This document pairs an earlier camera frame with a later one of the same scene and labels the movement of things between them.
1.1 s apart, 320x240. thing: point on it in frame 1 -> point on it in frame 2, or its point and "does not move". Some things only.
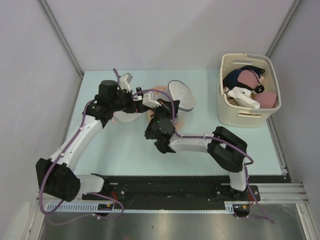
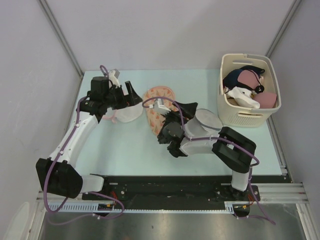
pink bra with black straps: [250, 80] does not move
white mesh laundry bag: [179, 91] -> [205, 124]
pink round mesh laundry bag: [124, 117] does not move
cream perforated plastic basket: [230, 114] does not move
